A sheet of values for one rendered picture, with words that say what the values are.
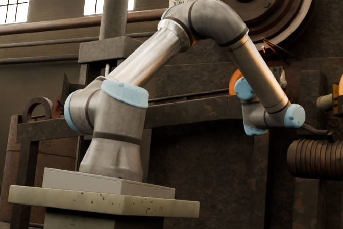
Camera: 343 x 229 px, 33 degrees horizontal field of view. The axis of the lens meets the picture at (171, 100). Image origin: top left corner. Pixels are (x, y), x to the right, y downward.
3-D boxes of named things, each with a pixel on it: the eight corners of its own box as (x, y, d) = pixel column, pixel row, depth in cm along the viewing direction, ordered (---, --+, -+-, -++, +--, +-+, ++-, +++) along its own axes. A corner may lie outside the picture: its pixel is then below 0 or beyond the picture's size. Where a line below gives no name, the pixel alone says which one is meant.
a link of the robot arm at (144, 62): (78, 107, 137) (208, -11, 165) (49, 108, 149) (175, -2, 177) (105, 145, 142) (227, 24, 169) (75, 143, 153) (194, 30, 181)
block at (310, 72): (304, 140, 212) (307, 76, 216) (325, 140, 208) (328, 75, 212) (295, 135, 203) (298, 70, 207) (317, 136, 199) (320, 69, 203)
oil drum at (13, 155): (31, 220, 520) (44, 123, 535) (82, 227, 490) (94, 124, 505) (-20, 219, 470) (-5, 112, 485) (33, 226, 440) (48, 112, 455)
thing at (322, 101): (330, 114, 197) (329, 97, 199) (348, 109, 189) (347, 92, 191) (316, 111, 195) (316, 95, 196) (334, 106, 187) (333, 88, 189)
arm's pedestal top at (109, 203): (122, 215, 112) (124, 195, 113) (6, 202, 129) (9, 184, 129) (199, 218, 139) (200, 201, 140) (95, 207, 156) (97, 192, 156)
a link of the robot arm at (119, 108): (109, 132, 129) (120, 73, 131) (80, 131, 139) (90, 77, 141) (152, 141, 136) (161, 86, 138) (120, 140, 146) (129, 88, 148)
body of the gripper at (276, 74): (284, 66, 201) (271, 68, 191) (285, 90, 202) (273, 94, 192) (263, 66, 205) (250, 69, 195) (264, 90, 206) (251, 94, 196)
